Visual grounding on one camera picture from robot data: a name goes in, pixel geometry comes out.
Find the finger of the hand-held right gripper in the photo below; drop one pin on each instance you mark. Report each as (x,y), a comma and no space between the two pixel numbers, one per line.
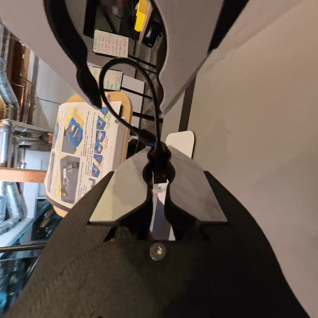
(24,19)
(188,37)

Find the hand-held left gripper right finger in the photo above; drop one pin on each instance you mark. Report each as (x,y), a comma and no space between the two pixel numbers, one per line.
(198,196)

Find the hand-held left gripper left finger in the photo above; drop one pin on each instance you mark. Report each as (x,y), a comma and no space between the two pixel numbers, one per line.
(119,196)

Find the white sheet panel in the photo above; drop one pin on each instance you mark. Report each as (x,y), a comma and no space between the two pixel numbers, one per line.
(119,149)

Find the handwritten whiteboard easel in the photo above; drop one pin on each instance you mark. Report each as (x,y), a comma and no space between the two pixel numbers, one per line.
(109,79)
(111,43)

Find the silver insulated pipes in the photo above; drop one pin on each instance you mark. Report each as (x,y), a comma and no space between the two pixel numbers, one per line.
(6,139)

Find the silver spiral duct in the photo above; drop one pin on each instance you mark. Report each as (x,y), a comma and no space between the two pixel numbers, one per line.
(7,87)
(12,206)

